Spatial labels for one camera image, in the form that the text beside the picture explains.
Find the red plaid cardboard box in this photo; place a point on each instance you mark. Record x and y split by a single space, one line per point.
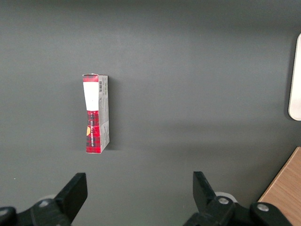
96 113

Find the light wooden board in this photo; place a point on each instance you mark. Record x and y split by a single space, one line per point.
284 188

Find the white rounded tray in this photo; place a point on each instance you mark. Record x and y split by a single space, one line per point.
295 80

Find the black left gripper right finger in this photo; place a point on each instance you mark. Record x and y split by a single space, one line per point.
209 200

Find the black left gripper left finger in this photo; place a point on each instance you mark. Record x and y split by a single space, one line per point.
68 197

